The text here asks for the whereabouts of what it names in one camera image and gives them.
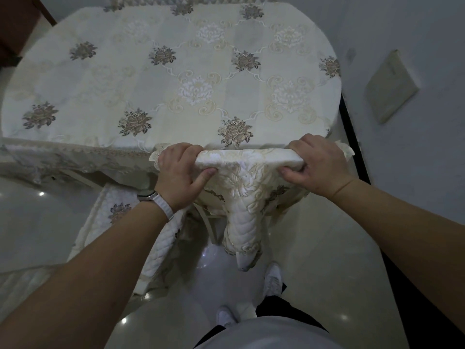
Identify person's right hand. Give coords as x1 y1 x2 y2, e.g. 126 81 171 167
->
278 134 355 200

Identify cream quilted chair cushion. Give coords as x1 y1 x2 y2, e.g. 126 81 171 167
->
0 265 70 321

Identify cream embroidered chair back cover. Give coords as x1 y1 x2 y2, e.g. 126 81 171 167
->
149 140 355 272

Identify person's white left shoe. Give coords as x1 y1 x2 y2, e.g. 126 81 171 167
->
216 305 239 328

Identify cream floral tablecloth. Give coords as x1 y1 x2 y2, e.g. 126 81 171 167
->
0 1 343 189

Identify person's black trousers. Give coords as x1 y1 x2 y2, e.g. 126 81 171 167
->
194 283 328 349

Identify person's left hand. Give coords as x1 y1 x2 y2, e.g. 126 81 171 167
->
154 143 219 214

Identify person's right forearm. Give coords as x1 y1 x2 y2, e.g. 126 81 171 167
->
331 178 465 335

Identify dark wooden furniture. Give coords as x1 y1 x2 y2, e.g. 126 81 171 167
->
0 0 57 66

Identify beige wall panel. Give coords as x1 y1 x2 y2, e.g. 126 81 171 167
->
364 49 420 125

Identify quilted floral chair seat cushion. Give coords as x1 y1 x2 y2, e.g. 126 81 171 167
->
67 182 191 292

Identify white metal chair frame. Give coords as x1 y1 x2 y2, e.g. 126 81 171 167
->
57 169 109 190
189 201 227 247

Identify person's white shoe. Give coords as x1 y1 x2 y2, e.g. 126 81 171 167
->
216 305 239 328
263 263 283 299

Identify person's left forearm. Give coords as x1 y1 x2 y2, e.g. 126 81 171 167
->
0 200 169 349

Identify silver band wristwatch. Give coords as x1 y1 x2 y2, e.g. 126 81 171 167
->
137 190 175 223

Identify person's white right shoe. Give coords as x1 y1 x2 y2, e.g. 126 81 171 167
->
263 263 283 299

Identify person's white shirt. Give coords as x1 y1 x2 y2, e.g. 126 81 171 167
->
195 317 346 349

